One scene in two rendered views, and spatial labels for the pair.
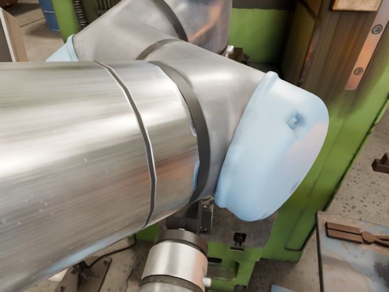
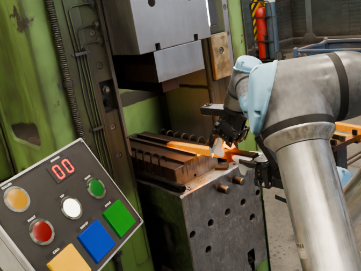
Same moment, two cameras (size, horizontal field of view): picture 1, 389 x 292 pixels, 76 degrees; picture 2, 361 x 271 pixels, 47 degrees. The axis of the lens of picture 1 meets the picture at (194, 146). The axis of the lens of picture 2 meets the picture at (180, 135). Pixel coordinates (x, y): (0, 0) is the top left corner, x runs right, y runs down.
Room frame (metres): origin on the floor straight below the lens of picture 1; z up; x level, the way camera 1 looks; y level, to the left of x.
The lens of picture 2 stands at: (-0.34, 0.98, 1.50)
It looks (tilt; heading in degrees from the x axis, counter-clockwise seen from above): 18 degrees down; 313
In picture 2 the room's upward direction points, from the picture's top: 9 degrees counter-clockwise
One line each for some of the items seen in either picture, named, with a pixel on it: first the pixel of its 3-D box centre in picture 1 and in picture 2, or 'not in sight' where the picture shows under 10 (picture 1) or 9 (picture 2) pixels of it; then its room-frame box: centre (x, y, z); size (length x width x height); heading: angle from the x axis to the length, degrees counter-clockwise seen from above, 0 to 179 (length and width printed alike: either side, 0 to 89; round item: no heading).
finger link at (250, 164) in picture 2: not in sight; (252, 162); (0.28, 0.02, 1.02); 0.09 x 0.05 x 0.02; 174
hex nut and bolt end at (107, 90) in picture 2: not in sight; (107, 95); (0.71, 0.16, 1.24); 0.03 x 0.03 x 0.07; 81
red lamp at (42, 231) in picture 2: not in sight; (42, 232); (0.42, 0.63, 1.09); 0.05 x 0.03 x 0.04; 81
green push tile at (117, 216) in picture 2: not in sight; (118, 219); (0.43, 0.42, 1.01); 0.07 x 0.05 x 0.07; 106
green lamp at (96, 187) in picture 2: not in sight; (96, 188); (0.48, 0.43, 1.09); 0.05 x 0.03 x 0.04; 81
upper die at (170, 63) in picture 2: not in sight; (141, 60); (0.73, -0.05, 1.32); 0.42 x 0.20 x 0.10; 171
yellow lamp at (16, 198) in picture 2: not in sight; (16, 199); (0.46, 0.64, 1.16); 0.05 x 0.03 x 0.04; 81
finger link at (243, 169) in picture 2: not in sight; (242, 165); (0.32, 0.01, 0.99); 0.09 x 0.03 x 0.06; 174
